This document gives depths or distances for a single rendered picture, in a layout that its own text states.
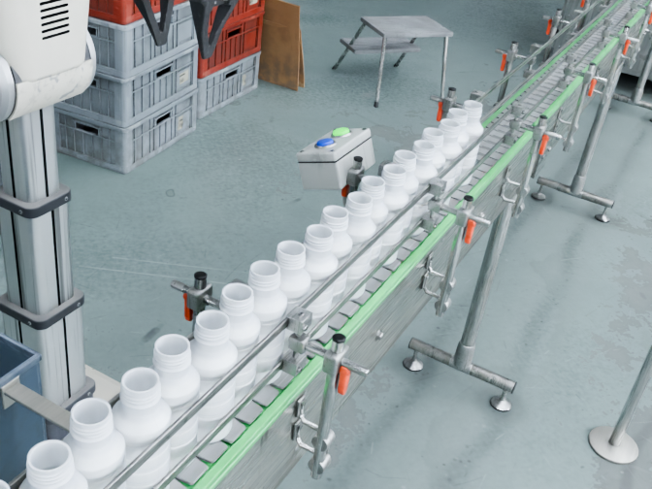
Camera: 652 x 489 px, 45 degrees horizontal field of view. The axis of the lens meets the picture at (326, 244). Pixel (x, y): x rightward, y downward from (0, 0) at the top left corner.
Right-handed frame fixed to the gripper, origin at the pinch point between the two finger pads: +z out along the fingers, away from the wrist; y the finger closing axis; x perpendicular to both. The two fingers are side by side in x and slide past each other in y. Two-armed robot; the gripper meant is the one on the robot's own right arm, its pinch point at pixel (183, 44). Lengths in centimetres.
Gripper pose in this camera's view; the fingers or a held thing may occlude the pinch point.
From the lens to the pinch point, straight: 91.2
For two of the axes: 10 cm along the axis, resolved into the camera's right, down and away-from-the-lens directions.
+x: 4.9, -4.2, 7.7
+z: -0.9, 8.5, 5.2
